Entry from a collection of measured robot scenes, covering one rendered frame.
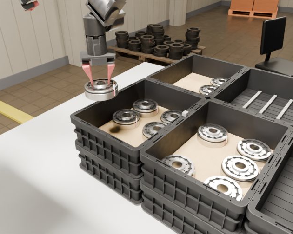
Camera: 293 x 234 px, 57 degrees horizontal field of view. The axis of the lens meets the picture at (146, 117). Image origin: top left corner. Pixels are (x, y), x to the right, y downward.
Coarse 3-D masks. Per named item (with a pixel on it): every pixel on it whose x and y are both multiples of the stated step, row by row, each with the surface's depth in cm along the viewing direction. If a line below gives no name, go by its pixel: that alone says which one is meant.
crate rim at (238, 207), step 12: (228, 108) 94; (180, 120) 86; (264, 120) 87; (168, 132) 81; (288, 132) 81; (144, 156) 72; (276, 156) 71; (156, 168) 70; (168, 168) 68; (264, 168) 68; (180, 180) 66; (192, 180) 64; (204, 192) 63; (216, 192) 61; (252, 192) 61; (228, 204) 59; (240, 204) 58
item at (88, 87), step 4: (96, 80) 88; (112, 80) 87; (88, 84) 85; (108, 84) 84; (112, 84) 84; (116, 84) 84; (88, 88) 83; (92, 88) 82; (96, 88) 82; (100, 88) 82; (104, 88) 82; (108, 88) 83; (112, 88) 82; (96, 92) 80; (100, 92) 80
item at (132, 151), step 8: (144, 80) 113; (152, 80) 112; (128, 88) 107; (168, 88) 107; (176, 88) 106; (192, 96) 102; (200, 96) 100; (96, 104) 96; (80, 112) 91; (72, 120) 88; (80, 120) 86; (176, 120) 86; (88, 128) 84; (96, 128) 83; (96, 136) 83; (104, 136) 80; (112, 136) 79; (152, 136) 79; (112, 144) 79; (120, 144) 76; (128, 144) 76; (144, 144) 76; (128, 152) 75; (136, 152) 74
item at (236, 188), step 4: (216, 176) 75; (220, 176) 75; (208, 180) 73; (212, 180) 74; (216, 180) 73; (220, 180) 73; (224, 180) 74; (228, 180) 73; (232, 180) 73; (208, 184) 72; (212, 184) 72; (232, 184) 73; (236, 184) 72; (232, 188) 71; (236, 188) 71; (240, 188) 71; (232, 192) 70; (236, 192) 70; (240, 192) 70; (232, 196) 69; (236, 196) 69; (240, 196) 69; (240, 200) 68
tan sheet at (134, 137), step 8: (160, 112) 110; (112, 120) 105; (144, 120) 105; (152, 120) 105; (104, 128) 100; (112, 128) 100; (136, 128) 100; (120, 136) 96; (128, 136) 96; (136, 136) 96; (136, 144) 92
